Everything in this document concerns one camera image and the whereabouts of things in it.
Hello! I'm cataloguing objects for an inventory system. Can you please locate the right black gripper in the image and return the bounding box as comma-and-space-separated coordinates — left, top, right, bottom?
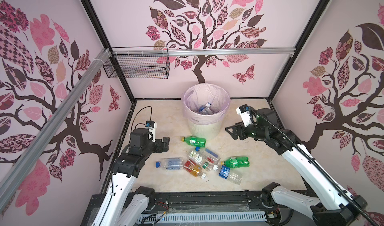
224, 119, 267, 141

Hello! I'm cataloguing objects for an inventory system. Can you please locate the clear bottle blue label white cap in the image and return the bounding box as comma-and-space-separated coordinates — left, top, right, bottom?
199, 102, 213, 115

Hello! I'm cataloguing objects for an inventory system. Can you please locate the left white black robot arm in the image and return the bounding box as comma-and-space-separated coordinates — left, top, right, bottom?
92, 128, 170, 226

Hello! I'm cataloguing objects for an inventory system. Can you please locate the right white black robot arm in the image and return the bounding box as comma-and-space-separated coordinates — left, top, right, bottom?
226, 104, 376, 226

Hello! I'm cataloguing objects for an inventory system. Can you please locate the green bottle near bin left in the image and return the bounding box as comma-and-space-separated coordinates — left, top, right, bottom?
181, 136, 206, 148

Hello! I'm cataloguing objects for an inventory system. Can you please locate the cream plastic waste bin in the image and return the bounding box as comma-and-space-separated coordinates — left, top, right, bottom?
187, 119, 223, 140

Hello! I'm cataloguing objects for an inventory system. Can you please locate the clear bottle blue cap lower left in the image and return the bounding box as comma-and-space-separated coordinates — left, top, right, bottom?
155, 157, 184, 171

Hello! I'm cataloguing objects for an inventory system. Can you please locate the green bottle right of pile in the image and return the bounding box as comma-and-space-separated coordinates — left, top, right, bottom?
221, 156, 250, 169

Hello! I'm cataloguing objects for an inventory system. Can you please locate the clear bottle green white label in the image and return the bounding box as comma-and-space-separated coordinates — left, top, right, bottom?
187, 150, 213, 172

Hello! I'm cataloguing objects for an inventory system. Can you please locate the orange drink red label bottle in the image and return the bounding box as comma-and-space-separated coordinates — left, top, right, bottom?
183, 159, 207, 179

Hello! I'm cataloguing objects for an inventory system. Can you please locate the clear bottle blue cap red label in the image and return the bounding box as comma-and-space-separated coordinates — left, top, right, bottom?
195, 146, 220, 164

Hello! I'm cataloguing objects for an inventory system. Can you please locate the clear bottle blue label front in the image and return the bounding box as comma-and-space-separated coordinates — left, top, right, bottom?
217, 165, 243, 185

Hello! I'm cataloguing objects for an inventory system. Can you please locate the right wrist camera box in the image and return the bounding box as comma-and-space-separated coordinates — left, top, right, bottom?
236, 104, 253, 127

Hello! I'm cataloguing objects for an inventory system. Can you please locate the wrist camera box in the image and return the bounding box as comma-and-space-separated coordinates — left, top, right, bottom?
146, 120, 157, 142
236, 104, 253, 127

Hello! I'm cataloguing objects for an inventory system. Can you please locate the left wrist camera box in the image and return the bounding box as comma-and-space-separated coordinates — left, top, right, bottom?
146, 120, 157, 142

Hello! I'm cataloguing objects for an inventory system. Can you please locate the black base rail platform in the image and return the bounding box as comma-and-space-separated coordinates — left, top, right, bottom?
80, 189, 341, 226

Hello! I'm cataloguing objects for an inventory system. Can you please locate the black wire mesh basket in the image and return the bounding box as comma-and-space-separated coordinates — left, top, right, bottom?
103, 46, 171, 79

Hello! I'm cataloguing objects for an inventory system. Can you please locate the white slotted cable duct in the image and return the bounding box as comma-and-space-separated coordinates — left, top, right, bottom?
136, 212, 267, 225

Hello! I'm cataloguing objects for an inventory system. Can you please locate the back aluminium frame rail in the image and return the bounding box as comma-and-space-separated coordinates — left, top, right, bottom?
113, 47, 296, 56

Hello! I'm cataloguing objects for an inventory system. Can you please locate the aluminium frame rail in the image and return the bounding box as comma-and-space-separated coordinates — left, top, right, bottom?
113, 47, 296, 56
1, 48, 111, 210

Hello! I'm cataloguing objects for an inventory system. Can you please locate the left aluminium frame rail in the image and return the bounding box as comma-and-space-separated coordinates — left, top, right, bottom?
1, 48, 111, 210

